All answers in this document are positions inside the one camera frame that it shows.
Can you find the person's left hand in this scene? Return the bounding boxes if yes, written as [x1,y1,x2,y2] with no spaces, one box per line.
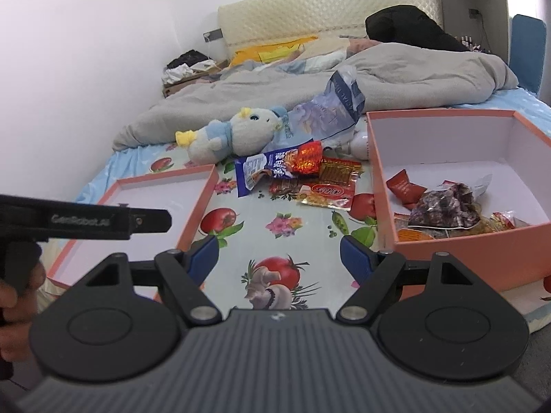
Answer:
[0,262,46,363]

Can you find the blue white snack packet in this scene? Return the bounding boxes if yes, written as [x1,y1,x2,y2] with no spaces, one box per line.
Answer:
[235,150,299,199]

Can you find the light blue star bed sheet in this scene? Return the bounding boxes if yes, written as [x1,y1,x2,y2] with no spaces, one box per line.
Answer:
[448,86,551,140]

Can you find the dark brown snack packet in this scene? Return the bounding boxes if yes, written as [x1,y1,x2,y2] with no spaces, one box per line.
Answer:
[269,178,311,199]

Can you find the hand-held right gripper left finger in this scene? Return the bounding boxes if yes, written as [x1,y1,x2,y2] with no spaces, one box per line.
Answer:
[84,236,221,326]

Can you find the cardboard box of clothes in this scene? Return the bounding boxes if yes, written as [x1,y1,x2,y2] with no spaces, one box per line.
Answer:
[161,49,230,98]

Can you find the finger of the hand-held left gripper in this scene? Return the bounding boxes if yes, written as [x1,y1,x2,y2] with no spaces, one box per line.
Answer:
[126,208,173,235]

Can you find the clear bag of dark snacks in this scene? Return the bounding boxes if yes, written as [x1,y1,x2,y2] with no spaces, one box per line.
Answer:
[407,174,493,230]

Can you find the white plush toy blue clothes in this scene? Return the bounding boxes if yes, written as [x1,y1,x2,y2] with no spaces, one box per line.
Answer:
[174,105,288,165]

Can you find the dark red snack packet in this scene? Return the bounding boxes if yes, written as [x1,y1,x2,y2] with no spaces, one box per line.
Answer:
[386,170,428,206]

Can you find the black clothing pile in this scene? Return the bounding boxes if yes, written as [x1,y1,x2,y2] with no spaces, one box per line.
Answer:
[365,4,474,53]

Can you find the orange clear snack packet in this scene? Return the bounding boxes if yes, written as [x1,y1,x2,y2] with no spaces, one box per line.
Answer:
[394,215,449,242]

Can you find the orange brown strip packet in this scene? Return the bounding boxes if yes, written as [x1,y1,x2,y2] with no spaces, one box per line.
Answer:
[319,157,362,184]

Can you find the grey quilt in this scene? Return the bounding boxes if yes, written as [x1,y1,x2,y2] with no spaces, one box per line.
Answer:
[113,36,519,152]

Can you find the yellow pillow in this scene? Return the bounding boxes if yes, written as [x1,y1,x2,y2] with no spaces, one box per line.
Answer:
[230,36,320,68]

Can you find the fruit printed bed sheet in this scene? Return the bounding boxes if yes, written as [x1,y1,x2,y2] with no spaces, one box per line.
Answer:
[77,140,551,336]

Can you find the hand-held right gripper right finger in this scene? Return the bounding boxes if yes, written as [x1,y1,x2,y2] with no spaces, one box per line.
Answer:
[338,234,474,324]

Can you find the deep pink cardboard box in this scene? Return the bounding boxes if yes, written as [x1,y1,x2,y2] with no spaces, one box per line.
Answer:
[365,109,551,299]

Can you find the golden packet red label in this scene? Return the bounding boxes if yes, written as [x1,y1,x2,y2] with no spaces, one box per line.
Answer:
[296,180,359,212]

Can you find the shiny red snack packet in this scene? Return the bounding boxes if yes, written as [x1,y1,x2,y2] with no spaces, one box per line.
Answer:
[285,141,323,177]

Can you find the red packet of brown strips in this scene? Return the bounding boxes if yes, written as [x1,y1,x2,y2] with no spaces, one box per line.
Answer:
[491,211,531,230]

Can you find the cream quilted headboard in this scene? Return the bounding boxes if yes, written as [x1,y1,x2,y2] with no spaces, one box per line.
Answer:
[217,0,444,53]

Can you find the blue padded panel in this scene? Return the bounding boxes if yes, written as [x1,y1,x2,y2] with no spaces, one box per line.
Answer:
[511,14,548,96]

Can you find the blue plastic tissue pack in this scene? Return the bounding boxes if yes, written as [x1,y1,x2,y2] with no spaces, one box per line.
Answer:
[275,65,372,161]

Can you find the shallow pink box lid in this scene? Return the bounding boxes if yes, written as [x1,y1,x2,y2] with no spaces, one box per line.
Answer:
[45,163,221,303]

